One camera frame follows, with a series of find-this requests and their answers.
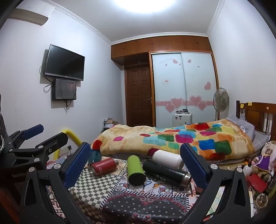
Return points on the colourful checked blanket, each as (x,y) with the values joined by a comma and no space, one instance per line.
(172,137)

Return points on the wall television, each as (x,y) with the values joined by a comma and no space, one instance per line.
(64,62)

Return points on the white plastic bottle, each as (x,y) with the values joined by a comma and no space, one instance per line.
(247,171)

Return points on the wooden bed headboard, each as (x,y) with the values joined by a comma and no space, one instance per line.
(256,114)

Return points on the patterned table cloth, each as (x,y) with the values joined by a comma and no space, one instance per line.
(120,200)

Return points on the standing fan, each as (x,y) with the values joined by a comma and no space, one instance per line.
(221,99)

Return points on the brown wooden door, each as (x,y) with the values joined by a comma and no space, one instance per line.
(139,97)

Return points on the small wall monitor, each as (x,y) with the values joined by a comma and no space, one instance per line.
(64,89)

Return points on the yellow foam tube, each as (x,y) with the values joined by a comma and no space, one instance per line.
(74,137)

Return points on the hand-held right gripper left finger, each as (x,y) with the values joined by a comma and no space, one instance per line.
(78,163)

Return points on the ceiling light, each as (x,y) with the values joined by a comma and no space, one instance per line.
(143,5)

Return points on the white air conditioner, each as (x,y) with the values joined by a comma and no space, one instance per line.
(32,16)

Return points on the green cup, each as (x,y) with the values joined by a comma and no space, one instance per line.
(135,170)

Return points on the red cup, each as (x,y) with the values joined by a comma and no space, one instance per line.
(103,167)

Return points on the plush doll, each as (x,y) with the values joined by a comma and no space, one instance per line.
(268,155)

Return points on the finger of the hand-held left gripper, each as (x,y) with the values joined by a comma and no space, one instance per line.
(55,141)
(32,130)

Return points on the teal cup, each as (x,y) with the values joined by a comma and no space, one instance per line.
(96,156)

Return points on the wooden wardrobe with sliding doors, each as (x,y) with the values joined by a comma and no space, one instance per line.
(168,86)

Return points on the white cup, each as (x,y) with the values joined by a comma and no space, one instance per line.
(167,159)

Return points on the grey printed pillow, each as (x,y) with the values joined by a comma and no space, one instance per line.
(242,127)

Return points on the small white cabinet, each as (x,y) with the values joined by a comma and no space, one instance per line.
(182,120)

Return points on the black cup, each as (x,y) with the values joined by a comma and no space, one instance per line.
(163,171)

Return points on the red box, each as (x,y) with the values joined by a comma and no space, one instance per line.
(257,183)

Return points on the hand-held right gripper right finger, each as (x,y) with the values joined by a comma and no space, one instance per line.
(194,165)

